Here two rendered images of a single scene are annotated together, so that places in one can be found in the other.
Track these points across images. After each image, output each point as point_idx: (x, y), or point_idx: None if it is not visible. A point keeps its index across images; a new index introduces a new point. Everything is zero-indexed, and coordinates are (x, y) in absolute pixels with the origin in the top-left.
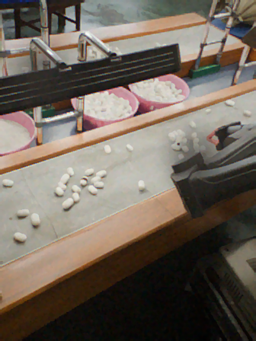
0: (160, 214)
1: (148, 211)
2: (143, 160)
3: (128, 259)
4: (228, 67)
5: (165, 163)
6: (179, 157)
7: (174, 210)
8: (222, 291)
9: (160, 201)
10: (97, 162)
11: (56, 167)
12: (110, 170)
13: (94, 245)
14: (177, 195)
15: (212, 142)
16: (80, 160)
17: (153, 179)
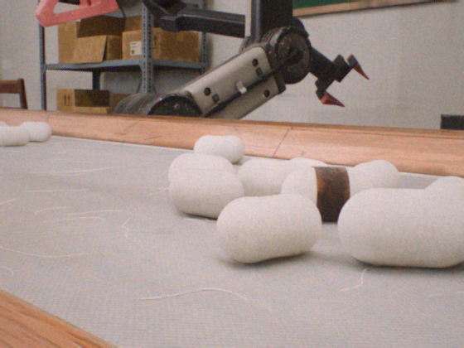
0: (357, 127)
1: (372, 128)
2: (21, 163)
3: None
4: None
5: (36, 152)
6: (12, 137)
7: (316, 124)
8: None
9: (298, 126)
10: (45, 207)
11: (204, 335)
12: (130, 188)
13: None
14: (244, 123)
15: (70, 17)
16: (12, 246)
17: (151, 157)
